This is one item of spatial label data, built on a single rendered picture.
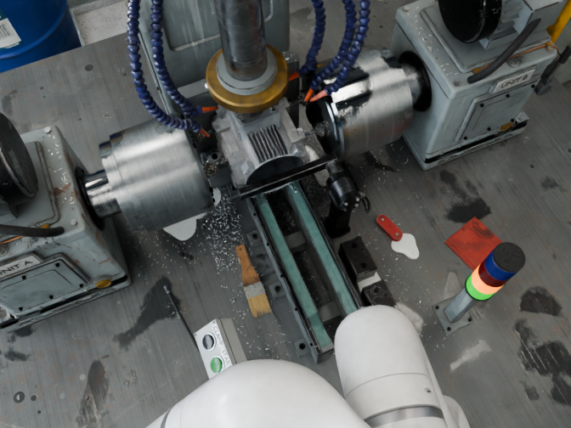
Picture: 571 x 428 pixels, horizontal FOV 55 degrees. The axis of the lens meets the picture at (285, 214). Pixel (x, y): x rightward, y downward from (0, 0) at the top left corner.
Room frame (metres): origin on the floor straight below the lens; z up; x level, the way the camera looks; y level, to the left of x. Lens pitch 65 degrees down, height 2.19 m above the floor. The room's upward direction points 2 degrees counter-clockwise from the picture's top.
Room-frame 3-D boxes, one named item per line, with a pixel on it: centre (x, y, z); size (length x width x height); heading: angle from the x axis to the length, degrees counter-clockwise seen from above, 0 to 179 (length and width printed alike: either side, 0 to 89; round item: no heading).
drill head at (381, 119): (0.85, -0.21, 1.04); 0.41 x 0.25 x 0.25; 110
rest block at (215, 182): (0.78, 0.18, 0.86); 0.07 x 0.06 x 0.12; 110
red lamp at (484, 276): (0.35, -0.41, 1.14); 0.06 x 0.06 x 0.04
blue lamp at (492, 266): (0.35, -0.41, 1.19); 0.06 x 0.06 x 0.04
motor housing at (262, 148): (0.75, 0.06, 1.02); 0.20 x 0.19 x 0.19; 20
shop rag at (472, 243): (0.52, -0.52, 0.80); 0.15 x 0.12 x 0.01; 37
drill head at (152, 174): (0.64, 0.34, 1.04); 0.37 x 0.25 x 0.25; 110
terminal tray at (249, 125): (0.79, 0.07, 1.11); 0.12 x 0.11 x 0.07; 20
